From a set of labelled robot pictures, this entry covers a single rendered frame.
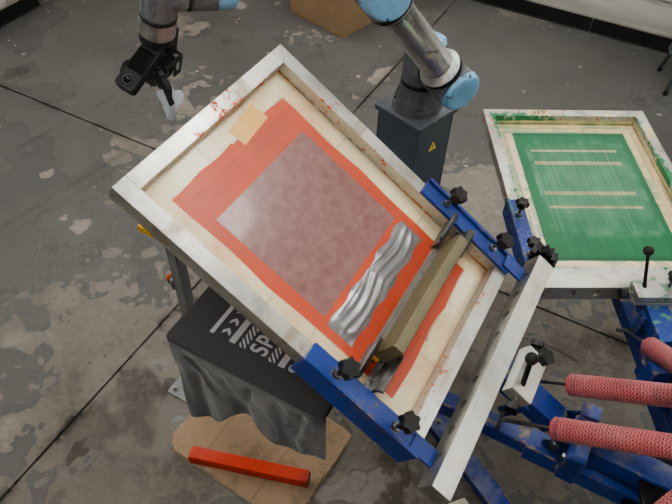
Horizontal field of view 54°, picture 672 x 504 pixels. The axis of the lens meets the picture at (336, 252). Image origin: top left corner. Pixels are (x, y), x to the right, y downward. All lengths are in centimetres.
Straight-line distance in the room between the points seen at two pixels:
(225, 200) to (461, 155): 260
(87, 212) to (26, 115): 98
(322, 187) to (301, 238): 15
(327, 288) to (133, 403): 156
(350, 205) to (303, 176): 13
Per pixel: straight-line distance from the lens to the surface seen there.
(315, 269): 141
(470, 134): 402
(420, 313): 139
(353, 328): 141
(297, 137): 155
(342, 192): 154
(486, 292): 163
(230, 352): 174
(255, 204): 141
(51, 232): 356
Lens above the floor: 239
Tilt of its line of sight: 48 degrees down
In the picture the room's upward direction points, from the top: 2 degrees clockwise
